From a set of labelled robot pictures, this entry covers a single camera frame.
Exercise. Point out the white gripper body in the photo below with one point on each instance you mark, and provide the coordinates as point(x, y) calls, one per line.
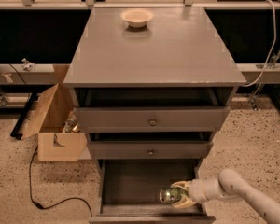
point(197, 190)

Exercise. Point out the open cardboard box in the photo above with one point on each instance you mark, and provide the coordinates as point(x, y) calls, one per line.
point(53, 108)

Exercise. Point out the crushed green can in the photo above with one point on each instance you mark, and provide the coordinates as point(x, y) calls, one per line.
point(172, 195)

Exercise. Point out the cans inside cardboard box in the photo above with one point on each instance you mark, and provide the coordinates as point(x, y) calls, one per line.
point(71, 126)

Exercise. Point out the grey middle drawer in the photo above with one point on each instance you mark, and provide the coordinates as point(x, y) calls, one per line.
point(149, 150)

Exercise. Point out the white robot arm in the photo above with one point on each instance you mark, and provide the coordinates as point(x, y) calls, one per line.
point(228, 186)

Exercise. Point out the grey open bottom drawer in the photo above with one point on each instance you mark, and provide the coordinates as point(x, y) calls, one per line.
point(129, 193)

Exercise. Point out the black bar on floor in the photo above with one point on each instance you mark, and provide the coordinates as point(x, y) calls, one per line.
point(16, 130)

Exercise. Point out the small clear plastic object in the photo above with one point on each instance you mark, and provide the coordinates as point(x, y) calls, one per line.
point(27, 65)

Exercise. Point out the grey drawer cabinet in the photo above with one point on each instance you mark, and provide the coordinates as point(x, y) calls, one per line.
point(176, 60)

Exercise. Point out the grey top drawer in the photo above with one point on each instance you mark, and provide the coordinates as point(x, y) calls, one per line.
point(144, 120)

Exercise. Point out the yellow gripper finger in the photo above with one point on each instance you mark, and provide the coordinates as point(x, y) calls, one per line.
point(181, 184)
point(183, 201)

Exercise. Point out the white ceramic bowl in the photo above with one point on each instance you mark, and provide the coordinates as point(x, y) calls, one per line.
point(137, 17)

